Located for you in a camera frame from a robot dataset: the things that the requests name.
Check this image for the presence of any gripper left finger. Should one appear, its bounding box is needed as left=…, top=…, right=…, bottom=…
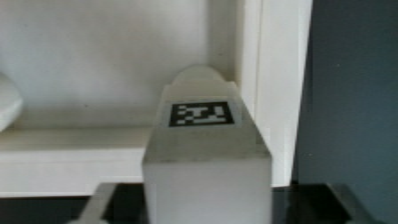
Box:
left=69, top=183, right=145, bottom=224

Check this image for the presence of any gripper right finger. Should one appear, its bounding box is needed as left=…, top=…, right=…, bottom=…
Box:
left=272, top=183, right=371, bottom=224

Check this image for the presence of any white leg with tag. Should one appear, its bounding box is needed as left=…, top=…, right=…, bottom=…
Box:
left=142, top=66, right=272, bottom=224

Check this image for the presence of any white square tabletop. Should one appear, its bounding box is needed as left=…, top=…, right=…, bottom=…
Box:
left=0, top=0, right=241, bottom=198

